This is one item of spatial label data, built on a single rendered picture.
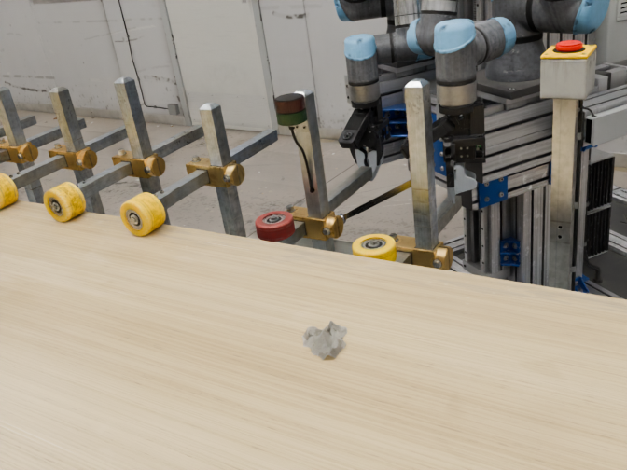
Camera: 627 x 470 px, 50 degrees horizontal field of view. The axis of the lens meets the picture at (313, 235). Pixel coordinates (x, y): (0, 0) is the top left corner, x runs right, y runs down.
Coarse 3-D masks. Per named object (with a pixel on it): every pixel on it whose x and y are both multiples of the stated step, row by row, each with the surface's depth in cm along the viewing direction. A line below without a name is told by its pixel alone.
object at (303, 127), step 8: (280, 96) 132; (288, 96) 131; (296, 96) 130; (296, 112) 129; (296, 128) 136; (304, 128) 135; (296, 144) 135; (304, 152) 137; (304, 160) 138; (312, 192) 142
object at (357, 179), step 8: (360, 168) 171; (368, 168) 170; (352, 176) 166; (360, 176) 166; (368, 176) 170; (344, 184) 163; (352, 184) 163; (360, 184) 167; (328, 192) 159; (336, 192) 159; (344, 192) 160; (352, 192) 163; (328, 200) 155; (336, 200) 157; (344, 200) 161; (296, 224) 146; (296, 232) 144; (304, 232) 147; (288, 240) 142; (296, 240) 144
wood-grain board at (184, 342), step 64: (0, 256) 141; (64, 256) 137; (128, 256) 133; (192, 256) 129; (256, 256) 126; (320, 256) 122; (0, 320) 117; (64, 320) 114; (128, 320) 111; (192, 320) 109; (256, 320) 106; (320, 320) 104; (384, 320) 102; (448, 320) 99; (512, 320) 97; (576, 320) 95; (0, 384) 100; (64, 384) 98; (128, 384) 96; (192, 384) 94; (256, 384) 92; (320, 384) 90; (384, 384) 88; (448, 384) 87; (512, 384) 85; (576, 384) 84; (0, 448) 87; (64, 448) 86; (128, 448) 84; (192, 448) 82; (256, 448) 81; (320, 448) 80; (384, 448) 78; (448, 448) 77; (512, 448) 76; (576, 448) 74
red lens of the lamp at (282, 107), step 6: (276, 102) 129; (282, 102) 128; (288, 102) 128; (294, 102) 128; (300, 102) 129; (276, 108) 130; (282, 108) 129; (288, 108) 129; (294, 108) 129; (300, 108) 130
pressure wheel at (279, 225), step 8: (264, 216) 140; (272, 216) 138; (280, 216) 140; (288, 216) 139; (256, 224) 138; (264, 224) 137; (272, 224) 136; (280, 224) 136; (288, 224) 137; (264, 232) 136; (272, 232) 136; (280, 232) 136; (288, 232) 137; (264, 240) 137; (272, 240) 137; (280, 240) 137
